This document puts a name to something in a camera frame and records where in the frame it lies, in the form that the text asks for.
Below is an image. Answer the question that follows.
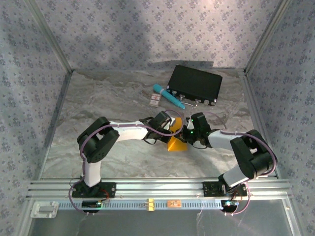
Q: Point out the orange paper sheet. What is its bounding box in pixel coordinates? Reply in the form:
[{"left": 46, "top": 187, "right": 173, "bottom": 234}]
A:
[{"left": 166, "top": 117, "right": 189, "bottom": 152}]

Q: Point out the teal pen-shaped wand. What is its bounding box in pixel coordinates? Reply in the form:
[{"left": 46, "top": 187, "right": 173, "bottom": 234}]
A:
[{"left": 152, "top": 83, "right": 186, "bottom": 110}]

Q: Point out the small red white packet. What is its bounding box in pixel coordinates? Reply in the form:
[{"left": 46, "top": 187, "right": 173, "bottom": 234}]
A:
[{"left": 149, "top": 92, "right": 162, "bottom": 107}]

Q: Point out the yellow connector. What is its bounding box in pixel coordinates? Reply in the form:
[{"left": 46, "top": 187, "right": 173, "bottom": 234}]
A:
[{"left": 144, "top": 198, "right": 156, "bottom": 212}]

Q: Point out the small circuit board with LED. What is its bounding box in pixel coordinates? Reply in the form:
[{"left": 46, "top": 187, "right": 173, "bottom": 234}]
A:
[
  {"left": 81, "top": 200, "right": 103, "bottom": 213},
  {"left": 220, "top": 199, "right": 240, "bottom": 212}
]

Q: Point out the black case with metal handle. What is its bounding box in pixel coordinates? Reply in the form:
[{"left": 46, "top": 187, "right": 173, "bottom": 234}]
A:
[{"left": 166, "top": 64, "right": 223, "bottom": 108}]

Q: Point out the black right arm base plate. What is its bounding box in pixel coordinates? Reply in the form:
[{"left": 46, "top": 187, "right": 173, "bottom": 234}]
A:
[{"left": 202, "top": 181, "right": 248, "bottom": 197}]

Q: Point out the aluminium mounting rail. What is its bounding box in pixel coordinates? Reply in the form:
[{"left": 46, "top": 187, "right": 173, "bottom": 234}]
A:
[{"left": 26, "top": 178, "right": 293, "bottom": 199}]

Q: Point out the aluminium side rail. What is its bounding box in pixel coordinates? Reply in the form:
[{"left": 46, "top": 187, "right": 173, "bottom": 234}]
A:
[
  {"left": 18, "top": 71, "right": 73, "bottom": 236},
  {"left": 240, "top": 70, "right": 305, "bottom": 236}
]

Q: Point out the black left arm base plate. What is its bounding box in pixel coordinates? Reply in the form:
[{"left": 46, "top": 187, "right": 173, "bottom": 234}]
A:
[{"left": 71, "top": 181, "right": 117, "bottom": 199}]

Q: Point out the slotted grey cable duct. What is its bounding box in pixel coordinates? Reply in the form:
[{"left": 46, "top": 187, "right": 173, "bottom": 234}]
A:
[{"left": 58, "top": 198, "right": 223, "bottom": 210}]

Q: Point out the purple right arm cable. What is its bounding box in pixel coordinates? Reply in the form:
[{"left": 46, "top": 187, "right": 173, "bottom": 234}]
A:
[{"left": 201, "top": 112, "right": 278, "bottom": 217}]

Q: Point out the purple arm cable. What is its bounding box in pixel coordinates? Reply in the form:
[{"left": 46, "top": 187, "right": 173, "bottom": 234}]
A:
[
  {"left": 68, "top": 109, "right": 185, "bottom": 217},
  {"left": 201, "top": 112, "right": 278, "bottom": 217}
]

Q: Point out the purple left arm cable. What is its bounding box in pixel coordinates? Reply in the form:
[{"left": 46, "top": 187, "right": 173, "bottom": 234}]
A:
[{"left": 68, "top": 109, "right": 185, "bottom": 217}]

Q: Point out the aluminium frame post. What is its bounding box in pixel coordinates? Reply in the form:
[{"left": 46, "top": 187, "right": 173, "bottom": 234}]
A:
[
  {"left": 26, "top": 0, "right": 74, "bottom": 74},
  {"left": 243, "top": 0, "right": 295, "bottom": 74}
]

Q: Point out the white plastic bracket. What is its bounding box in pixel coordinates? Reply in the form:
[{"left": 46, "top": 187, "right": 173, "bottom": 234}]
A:
[{"left": 30, "top": 201, "right": 60, "bottom": 219}]

